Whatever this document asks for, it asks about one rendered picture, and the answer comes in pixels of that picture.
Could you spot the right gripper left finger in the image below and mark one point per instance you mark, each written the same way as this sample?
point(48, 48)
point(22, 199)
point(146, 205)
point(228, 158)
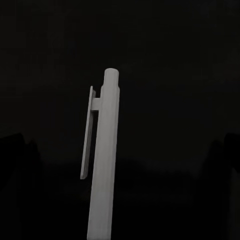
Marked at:
point(12, 149)

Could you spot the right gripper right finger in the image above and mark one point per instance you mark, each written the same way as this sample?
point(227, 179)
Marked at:
point(231, 148)

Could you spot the desk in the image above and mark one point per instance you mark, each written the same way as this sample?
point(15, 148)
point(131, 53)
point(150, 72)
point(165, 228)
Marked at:
point(179, 80)

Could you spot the pen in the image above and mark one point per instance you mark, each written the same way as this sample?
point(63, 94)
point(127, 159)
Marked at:
point(103, 177)

